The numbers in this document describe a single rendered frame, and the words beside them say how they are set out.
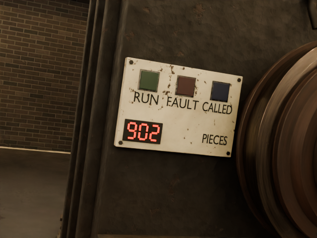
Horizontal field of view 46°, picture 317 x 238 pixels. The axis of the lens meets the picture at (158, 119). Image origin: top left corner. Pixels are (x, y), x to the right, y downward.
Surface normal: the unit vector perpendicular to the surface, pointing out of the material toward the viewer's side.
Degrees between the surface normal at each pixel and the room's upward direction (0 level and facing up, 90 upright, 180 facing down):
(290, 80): 90
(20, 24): 90
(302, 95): 90
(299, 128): 79
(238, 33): 90
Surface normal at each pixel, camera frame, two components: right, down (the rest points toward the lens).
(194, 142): 0.29, 0.09
